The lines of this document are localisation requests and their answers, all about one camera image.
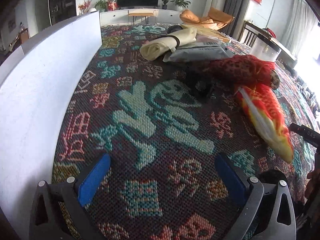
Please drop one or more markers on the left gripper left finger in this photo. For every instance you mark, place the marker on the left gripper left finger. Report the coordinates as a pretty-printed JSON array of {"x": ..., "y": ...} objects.
[{"x": 46, "y": 218}]

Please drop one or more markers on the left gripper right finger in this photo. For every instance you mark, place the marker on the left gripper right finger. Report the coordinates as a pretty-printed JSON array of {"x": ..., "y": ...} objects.
[{"x": 267, "y": 207}]

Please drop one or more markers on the orange plush fish toy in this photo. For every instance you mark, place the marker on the orange plush fish toy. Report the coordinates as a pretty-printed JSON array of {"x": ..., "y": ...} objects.
[{"x": 264, "y": 111}]

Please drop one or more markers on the red leopard print pouch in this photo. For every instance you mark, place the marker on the red leopard print pouch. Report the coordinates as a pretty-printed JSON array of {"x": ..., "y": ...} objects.
[{"x": 244, "y": 70}]

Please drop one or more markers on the clear jar black lid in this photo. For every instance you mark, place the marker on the clear jar black lid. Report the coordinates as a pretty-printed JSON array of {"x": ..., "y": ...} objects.
[{"x": 264, "y": 49}]

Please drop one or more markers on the dark wooden dining chair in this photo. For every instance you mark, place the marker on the dark wooden dining chair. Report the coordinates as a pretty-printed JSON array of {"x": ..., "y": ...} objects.
[{"x": 249, "y": 33}]

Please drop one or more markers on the patterned woven tablecloth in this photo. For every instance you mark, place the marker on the patterned woven tablecloth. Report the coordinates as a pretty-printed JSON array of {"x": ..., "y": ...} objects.
[{"x": 162, "y": 183}]

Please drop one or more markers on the white storage box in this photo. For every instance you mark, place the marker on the white storage box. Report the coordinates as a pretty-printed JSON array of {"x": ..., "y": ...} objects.
[{"x": 37, "y": 82}]

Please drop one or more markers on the grey plastic mailer bag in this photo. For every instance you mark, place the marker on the grey plastic mailer bag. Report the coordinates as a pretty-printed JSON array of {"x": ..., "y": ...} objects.
[{"x": 199, "y": 51}]

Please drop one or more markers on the orange lounge chair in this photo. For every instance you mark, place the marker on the orange lounge chair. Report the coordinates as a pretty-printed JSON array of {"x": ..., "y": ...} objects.
[{"x": 215, "y": 19}]

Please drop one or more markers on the rolled cream cloth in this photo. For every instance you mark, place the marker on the rolled cream cloth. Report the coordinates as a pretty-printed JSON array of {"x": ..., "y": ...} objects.
[{"x": 157, "y": 47}]

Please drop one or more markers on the green potted plant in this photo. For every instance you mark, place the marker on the green potted plant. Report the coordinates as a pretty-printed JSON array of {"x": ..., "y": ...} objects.
[{"x": 181, "y": 5}]

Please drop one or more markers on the small dark potted plant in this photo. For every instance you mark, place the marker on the small dark potted plant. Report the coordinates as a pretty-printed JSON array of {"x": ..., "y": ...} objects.
[{"x": 165, "y": 4}]

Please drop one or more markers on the wooden side table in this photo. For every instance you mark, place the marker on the wooden side table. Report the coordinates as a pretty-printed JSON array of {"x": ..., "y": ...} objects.
[{"x": 145, "y": 15}]

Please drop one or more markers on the white TV cabinet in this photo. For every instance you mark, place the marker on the white TV cabinet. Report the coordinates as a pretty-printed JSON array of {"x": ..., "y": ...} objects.
[{"x": 121, "y": 17}]

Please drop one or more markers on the red flower bouquet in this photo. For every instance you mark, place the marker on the red flower bouquet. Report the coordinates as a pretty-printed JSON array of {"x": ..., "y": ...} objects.
[{"x": 84, "y": 6}]

